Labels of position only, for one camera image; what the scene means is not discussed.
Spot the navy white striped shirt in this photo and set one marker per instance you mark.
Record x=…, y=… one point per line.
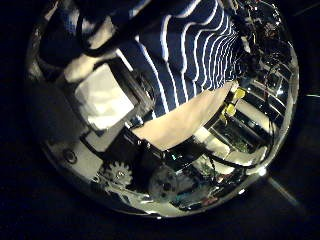
x=196, y=50

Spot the small yellow chair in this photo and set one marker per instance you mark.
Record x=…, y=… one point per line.
x=239, y=93
x=230, y=109

